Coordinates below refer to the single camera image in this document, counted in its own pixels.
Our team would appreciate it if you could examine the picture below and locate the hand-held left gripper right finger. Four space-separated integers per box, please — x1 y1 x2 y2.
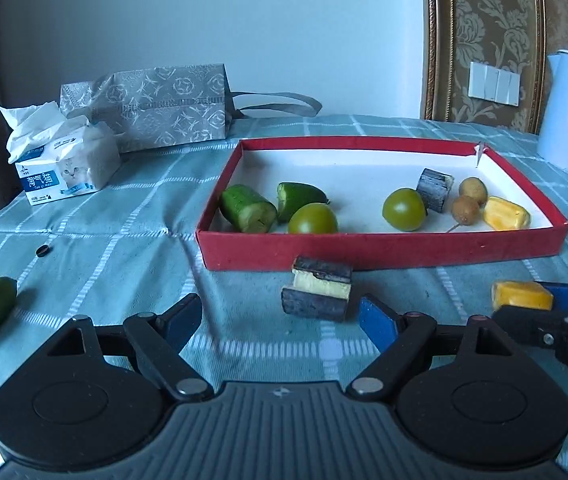
346 296 517 401

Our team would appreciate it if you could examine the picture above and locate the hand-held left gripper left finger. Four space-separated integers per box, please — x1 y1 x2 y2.
44 293 213 401

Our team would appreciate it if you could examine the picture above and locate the red cardboard box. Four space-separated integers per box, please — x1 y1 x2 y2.
196 136 568 272

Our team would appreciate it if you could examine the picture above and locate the green tomato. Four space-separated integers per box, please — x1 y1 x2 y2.
288 203 339 235
382 188 427 232

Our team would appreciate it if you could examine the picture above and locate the thick green cucumber piece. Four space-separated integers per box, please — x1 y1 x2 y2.
220 184 278 234

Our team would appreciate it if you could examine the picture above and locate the brown longan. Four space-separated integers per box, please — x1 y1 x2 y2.
446 196 481 233
459 176 488 202

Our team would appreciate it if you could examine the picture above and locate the green cucumber end piece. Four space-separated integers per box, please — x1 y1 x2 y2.
277 182 331 224

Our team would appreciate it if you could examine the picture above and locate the teal checked tablecloth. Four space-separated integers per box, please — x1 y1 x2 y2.
0 114 568 480

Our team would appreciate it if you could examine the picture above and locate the white tissue pack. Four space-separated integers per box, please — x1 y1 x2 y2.
0 100 122 207

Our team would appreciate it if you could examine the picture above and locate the grey patterned gift bag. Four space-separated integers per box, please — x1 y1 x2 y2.
58 64 323 154

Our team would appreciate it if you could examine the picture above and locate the gold framed damask panel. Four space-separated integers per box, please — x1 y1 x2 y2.
420 0 568 136

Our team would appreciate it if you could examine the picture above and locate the white wall switch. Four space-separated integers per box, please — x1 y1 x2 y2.
468 61 521 107

